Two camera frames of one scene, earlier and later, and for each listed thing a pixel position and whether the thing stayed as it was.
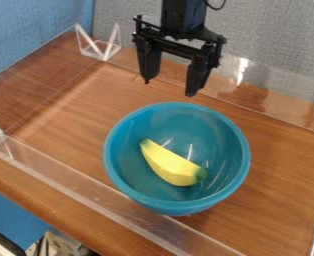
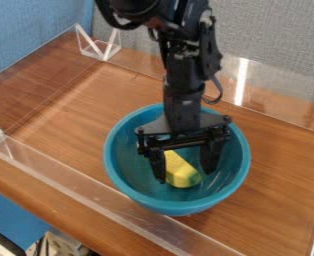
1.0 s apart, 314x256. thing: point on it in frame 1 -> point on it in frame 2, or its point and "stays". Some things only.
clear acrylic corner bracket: (99, 48) stays
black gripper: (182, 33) -> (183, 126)
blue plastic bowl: (199, 135) stays
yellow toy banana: (172, 167) stays
